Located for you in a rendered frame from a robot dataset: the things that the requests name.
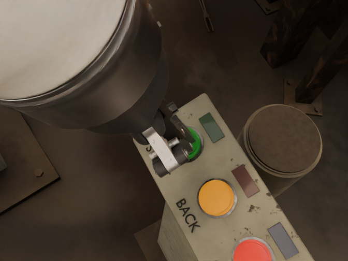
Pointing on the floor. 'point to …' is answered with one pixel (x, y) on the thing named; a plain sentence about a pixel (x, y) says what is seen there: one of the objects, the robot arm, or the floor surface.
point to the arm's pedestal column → (20, 161)
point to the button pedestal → (179, 248)
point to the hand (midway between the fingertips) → (174, 135)
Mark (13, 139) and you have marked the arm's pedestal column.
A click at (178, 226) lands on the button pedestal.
